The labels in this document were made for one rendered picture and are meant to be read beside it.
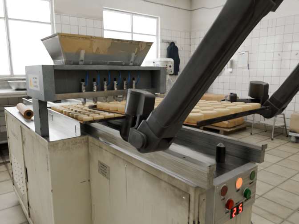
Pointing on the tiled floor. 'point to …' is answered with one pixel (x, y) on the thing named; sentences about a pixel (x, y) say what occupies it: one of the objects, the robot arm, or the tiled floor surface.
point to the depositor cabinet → (50, 171)
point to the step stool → (271, 124)
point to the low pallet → (226, 128)
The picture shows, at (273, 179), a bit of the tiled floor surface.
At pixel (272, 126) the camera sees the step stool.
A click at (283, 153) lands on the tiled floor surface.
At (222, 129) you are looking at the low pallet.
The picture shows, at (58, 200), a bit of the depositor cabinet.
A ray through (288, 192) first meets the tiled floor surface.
